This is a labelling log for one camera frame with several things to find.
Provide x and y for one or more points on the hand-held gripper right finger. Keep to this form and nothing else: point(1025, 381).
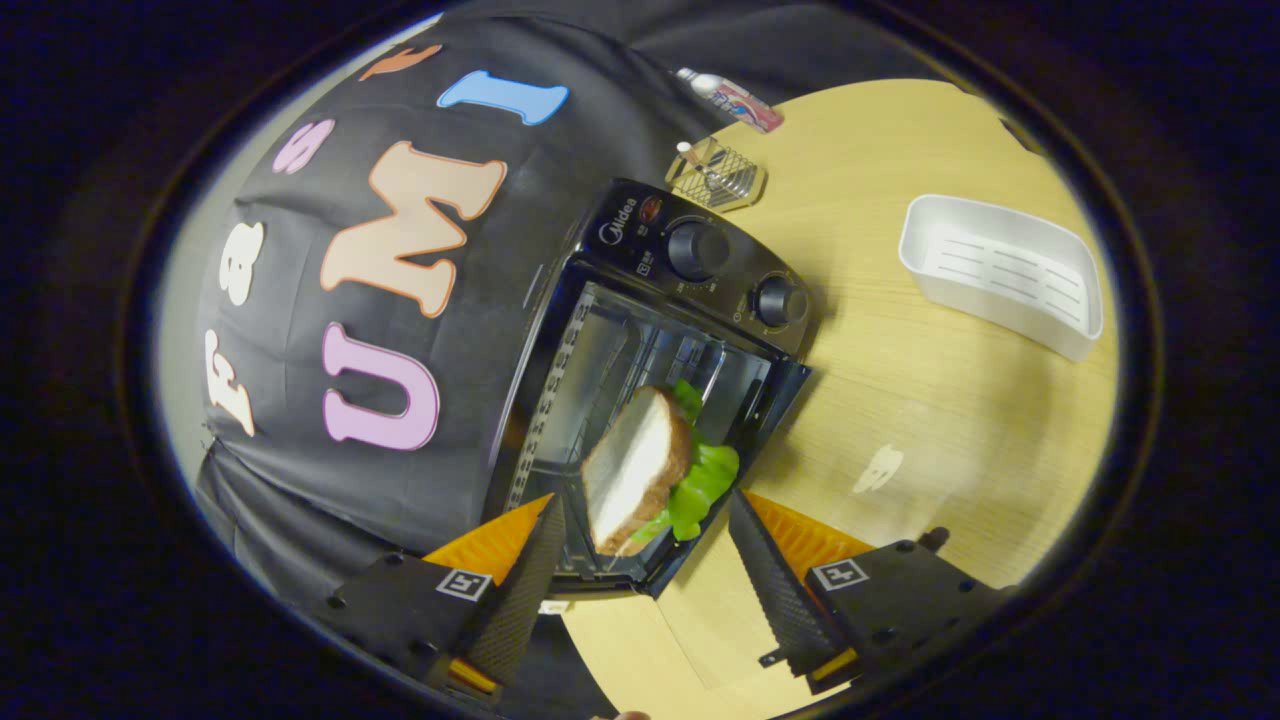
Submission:
point(775, 600)

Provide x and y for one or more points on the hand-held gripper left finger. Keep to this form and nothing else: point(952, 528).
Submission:
point(515, 600)

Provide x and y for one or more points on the toy sandwich with lettuce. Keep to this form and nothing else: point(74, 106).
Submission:
point(635, 465)

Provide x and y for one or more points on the black toaster oven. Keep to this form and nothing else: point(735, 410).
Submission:
point(640, 250)

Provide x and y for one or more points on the black backdrop cloth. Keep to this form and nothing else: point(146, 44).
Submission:
point(300, 470)

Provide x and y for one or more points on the white plastic tray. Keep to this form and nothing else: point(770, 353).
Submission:
point(1005, 270)

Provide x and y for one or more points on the white bottle with pink label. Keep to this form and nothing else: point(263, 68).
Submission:
point(740, 100)

